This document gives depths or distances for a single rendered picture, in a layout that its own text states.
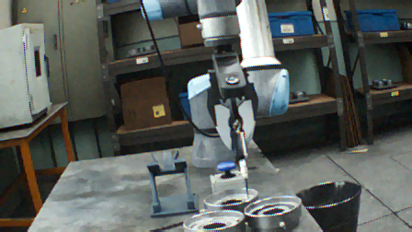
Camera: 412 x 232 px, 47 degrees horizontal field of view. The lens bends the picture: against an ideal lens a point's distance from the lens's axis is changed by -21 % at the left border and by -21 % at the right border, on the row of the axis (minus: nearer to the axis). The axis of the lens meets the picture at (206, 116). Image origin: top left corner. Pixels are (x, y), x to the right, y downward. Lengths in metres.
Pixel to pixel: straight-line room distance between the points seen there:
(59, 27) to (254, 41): 3.50
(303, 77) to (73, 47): 2.08
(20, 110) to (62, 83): 1.71
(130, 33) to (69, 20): 0.65
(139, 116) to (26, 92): 1.61
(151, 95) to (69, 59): 0.87
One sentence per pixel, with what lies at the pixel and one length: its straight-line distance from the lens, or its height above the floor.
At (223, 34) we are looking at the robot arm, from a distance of 1.08.
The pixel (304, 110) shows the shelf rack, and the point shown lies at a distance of 4.56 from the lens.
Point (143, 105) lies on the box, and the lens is 4.49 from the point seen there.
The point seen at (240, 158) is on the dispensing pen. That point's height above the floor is 0.91.
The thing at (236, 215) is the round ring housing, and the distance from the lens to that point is 1.00.
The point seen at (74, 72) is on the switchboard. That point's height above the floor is 0.98.
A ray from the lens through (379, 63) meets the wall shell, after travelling 5.41.
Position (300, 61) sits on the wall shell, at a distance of 5.12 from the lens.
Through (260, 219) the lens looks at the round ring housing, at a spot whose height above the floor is 0.83.
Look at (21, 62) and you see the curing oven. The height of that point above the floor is 1.18.
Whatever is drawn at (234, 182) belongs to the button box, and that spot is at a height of 0.84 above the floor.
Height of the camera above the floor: 1.16
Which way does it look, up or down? 9 degrees down
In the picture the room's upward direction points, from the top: 8 degrees counter-clockwise
